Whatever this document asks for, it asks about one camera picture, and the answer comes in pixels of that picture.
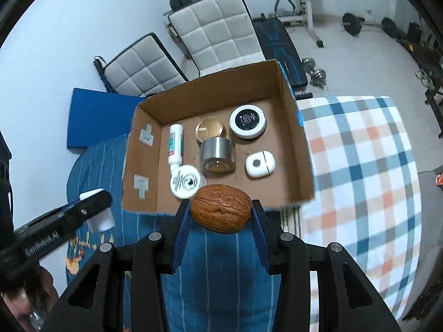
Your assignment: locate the brown walnut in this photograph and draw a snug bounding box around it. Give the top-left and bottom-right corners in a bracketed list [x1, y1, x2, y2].
[191, 184, 252, 234]

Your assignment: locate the white floss case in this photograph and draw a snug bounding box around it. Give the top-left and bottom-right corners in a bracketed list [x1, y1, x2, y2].
[245, 151, 276, 179]

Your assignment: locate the small white cylinder bottle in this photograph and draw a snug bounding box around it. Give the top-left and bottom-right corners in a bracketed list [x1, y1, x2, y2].
[79, 188, 116, 233]

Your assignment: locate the silver tape roll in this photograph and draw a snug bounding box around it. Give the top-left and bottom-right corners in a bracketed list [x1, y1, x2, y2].
[200, 137, 236, 175]

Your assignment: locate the white glue tube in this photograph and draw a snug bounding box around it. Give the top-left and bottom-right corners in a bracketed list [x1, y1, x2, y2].
[168, 124, 183, 173]

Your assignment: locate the gold round tin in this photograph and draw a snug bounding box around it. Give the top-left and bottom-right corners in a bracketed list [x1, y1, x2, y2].
[195, 116, 226, 143]

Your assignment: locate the white jar black lid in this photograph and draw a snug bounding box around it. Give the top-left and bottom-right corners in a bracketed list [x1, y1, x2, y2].
[229, 104, 267, 140]

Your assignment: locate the person's left hand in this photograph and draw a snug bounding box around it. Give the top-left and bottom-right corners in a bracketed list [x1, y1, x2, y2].
[1, 266, 59, 331]

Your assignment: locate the blue striped blanket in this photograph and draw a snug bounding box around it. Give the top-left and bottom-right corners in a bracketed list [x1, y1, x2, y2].
[66, 136, 280, 331]

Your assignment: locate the open cardboard box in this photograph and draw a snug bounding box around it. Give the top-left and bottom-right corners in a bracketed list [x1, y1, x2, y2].
[121, 60, 315, 214]

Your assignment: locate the plaid checkered blanket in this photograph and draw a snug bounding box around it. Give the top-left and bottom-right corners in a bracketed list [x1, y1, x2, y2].
[280, 96, 422, 318]

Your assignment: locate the blue foam cushion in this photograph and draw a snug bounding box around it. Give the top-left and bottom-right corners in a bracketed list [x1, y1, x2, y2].
[67, 88, 143, 149]

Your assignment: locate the chrome dumbbell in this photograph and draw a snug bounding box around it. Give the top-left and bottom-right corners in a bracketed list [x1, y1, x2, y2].
[302, 58, 327, 89]

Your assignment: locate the left white quilted chair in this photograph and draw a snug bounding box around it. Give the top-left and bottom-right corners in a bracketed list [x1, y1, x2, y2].
[93, 33, 188, 97]

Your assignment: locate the white quilted chair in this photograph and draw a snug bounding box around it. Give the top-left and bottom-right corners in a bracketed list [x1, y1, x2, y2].
[168, 0, 265, 76]
[93, 33, 188, 97]

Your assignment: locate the grey chair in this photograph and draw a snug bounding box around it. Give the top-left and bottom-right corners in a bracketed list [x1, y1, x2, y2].
[418, 166, 442, 215]

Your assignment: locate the orange white cloth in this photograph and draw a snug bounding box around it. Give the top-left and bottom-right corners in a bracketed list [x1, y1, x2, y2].
[436, 174, 443, 186]

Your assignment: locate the black blue weight bench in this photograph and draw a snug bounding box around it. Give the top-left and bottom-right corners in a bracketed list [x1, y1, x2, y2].
[253, 19, 308, 92]

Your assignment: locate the right white quilted chair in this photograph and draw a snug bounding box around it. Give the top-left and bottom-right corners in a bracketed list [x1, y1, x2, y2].
[168, 0, 265, 76]

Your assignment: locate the white barbell rack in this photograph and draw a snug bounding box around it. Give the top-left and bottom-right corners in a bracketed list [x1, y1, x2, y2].
[273, 0, 324, 48]

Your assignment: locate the dark wooden chair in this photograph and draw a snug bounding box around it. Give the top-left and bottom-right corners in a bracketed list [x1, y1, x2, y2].
[425, 87, 443, 138]

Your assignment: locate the floor barbell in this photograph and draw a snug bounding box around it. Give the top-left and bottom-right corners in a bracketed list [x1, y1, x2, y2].
[342, 13, 406, 40]

